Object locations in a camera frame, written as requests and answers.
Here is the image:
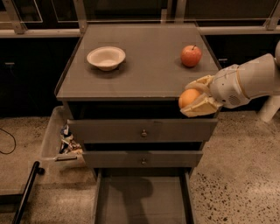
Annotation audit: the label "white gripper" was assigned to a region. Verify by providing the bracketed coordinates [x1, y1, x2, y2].
[179, 65, 250, 117]

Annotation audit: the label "orange fruit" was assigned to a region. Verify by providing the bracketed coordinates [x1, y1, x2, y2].
[178, 88, 200, 109]

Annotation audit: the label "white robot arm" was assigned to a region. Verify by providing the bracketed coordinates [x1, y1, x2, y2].
[178, 43, 280, 123]

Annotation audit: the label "grey drawer cabinet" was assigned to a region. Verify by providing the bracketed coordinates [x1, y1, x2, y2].
[53, 23, 235, 176]

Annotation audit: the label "grey open bottom drawer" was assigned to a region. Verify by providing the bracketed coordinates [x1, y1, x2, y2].
[92, 168, 198, 224]

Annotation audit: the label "grey top drawer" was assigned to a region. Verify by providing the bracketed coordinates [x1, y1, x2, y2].
[67, 118, 218, 144]

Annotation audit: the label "grey middle drawer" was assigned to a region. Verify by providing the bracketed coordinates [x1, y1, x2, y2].
[82, 150, 203, 168]

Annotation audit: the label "red apple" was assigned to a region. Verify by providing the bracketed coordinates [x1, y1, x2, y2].
[180, 45, 202, 67]

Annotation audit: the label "white paper bowl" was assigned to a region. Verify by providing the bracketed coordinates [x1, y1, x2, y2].
[87, 46, 126, 71]

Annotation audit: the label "snack packets in bin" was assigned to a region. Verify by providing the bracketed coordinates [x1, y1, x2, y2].
[59, 124, 82, 155]

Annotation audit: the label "black metal stand leg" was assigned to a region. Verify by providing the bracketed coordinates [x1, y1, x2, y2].
[0, 161, 45, 224]

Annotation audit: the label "white post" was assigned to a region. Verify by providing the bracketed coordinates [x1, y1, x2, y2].
[258, 95, 280, 123]

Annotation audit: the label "metal railing frame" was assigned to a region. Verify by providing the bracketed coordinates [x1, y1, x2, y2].
[0, 0, 280, 36]

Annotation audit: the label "black cable on floor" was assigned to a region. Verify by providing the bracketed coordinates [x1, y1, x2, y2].
[0, 128, 18, 156]

